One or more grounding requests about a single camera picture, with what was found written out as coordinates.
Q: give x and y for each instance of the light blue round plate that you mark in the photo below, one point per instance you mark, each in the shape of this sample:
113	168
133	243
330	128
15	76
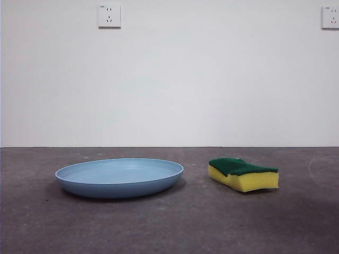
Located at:
119	180

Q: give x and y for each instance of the yellow green scouring sponge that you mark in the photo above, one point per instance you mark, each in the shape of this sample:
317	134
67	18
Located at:
254	182

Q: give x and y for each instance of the white wall socket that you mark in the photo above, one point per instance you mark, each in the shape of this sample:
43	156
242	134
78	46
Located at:
109	16
331	17

